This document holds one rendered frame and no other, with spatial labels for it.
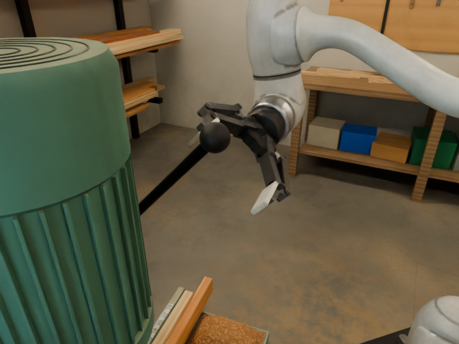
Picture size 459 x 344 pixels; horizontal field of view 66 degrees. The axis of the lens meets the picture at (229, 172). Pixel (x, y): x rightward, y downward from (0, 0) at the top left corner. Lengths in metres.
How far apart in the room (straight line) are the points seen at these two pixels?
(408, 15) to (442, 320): 2.76
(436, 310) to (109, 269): 0.79
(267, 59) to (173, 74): 3.53
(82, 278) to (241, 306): 1.77
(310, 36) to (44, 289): 0.59
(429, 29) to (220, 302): 2.61
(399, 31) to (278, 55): 2.73
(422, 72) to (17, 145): 0.62
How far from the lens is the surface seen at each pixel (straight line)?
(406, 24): 3.41
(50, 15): 3.35
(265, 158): 0.61
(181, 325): 0.79
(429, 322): 0.98
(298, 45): 0.71
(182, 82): 4.20
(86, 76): 0.27
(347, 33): 0.71
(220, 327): 0.78
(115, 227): 0.32
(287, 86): 0.75
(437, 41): 3.43
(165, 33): 3.70
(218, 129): 0.38
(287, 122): 0.69
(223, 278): 2.20
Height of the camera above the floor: 1.55
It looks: 28 degrees down
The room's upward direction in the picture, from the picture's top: straight up
